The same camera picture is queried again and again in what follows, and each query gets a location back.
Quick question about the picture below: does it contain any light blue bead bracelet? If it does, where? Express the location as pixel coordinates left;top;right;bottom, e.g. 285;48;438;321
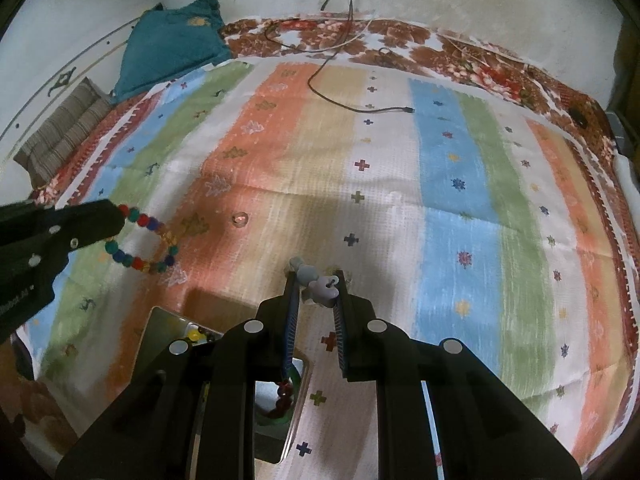
289;255;351;308

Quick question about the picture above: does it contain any metal tin box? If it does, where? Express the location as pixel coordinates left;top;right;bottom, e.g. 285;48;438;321
142;305;313;466

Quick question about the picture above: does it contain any multicoloured bead bracelet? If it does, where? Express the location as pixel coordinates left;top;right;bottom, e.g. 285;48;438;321
104;203;181;275

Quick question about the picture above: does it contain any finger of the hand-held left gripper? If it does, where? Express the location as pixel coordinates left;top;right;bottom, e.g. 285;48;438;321
29;198;127;257
0;202;57;227

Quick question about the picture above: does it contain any white cable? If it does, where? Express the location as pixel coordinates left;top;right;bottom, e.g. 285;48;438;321
272;16;373;55

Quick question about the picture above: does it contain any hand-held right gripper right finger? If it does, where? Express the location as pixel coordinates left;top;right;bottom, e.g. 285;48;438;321
333;270;584;480

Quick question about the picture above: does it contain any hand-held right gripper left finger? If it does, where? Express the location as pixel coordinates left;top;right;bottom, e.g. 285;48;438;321
55;271;302;480

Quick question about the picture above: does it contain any floral bedsheet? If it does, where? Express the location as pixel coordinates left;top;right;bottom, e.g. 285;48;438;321
0;16;640;466

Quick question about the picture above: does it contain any colourful striped blanket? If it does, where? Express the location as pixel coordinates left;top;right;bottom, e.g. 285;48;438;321
27;57;636;480

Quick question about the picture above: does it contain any teal pillow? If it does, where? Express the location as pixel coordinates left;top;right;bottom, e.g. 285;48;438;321
111;0;233;106

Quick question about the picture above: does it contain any striped brown cushion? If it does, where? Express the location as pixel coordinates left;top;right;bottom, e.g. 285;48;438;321
14;77;112;188

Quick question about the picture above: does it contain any black charging cable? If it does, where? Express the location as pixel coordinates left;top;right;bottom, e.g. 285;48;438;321
307;0;415;113

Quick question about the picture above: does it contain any green jade bangle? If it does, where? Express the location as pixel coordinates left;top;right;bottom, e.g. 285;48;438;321
257;365;303;426

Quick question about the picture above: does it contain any red bead bracelet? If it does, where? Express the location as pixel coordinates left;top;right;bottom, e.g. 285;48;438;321
265;380;296;418

